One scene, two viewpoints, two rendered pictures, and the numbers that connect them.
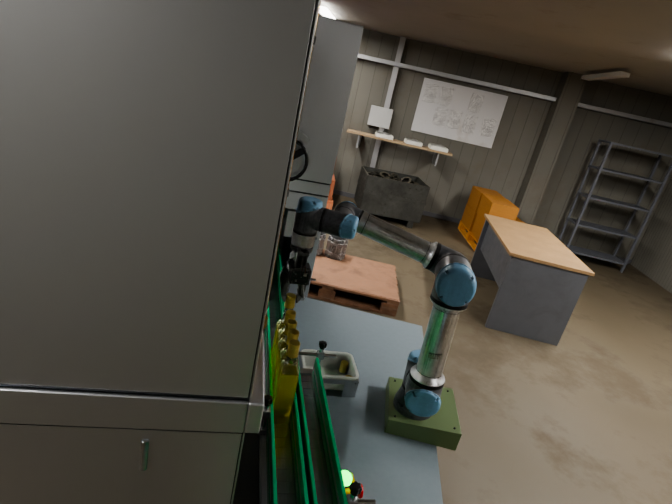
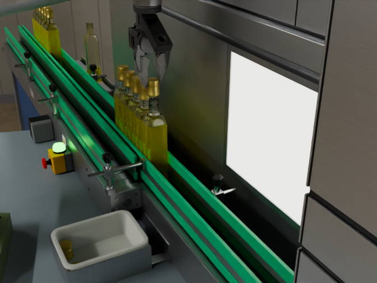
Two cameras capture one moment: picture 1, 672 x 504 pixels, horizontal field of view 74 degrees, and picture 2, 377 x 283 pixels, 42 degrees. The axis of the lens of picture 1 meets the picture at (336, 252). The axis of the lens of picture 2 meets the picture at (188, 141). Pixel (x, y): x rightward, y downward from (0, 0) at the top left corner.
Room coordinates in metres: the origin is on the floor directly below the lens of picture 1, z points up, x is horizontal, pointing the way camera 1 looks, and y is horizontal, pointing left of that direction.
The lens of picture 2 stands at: (2.56, -0.09, 1.64)
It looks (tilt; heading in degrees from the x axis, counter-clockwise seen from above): 27 degrees down; 166
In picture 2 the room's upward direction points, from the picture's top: straight up
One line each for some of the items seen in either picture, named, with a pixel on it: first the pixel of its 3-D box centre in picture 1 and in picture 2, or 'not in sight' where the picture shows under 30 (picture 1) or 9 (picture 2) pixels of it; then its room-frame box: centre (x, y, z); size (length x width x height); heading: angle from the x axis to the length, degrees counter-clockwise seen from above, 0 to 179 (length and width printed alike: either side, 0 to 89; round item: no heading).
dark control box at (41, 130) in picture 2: not in sight; (41, 128); (0.71, -0.24, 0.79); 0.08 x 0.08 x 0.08; 14
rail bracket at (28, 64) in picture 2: not in sight; (23, 67); (0.36, -0.30, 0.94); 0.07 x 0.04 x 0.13; 104
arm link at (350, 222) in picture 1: (340, 222); not in sight; (1.32, 0.01, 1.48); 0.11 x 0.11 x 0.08; 84
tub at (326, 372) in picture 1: (327, 371); (100, 249); (1.52, -0.07, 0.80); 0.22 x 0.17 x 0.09; 104
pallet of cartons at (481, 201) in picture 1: (499, 222); not in sight; (6.91, -2.41, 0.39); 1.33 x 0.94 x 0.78; 177
